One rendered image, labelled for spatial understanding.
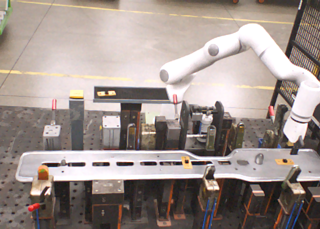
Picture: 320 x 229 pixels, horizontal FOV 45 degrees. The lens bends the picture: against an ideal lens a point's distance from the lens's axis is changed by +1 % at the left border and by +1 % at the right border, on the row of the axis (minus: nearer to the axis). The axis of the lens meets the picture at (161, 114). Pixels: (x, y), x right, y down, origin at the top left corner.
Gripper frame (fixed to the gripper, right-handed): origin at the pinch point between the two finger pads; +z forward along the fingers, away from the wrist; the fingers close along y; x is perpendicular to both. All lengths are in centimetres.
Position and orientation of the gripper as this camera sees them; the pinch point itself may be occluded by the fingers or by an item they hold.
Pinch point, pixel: (289, 146)
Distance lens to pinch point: 182.0
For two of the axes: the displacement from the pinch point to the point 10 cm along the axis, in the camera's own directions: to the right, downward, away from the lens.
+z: -1.1, 8.4, 5.3
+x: 9.8, 0.2, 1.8
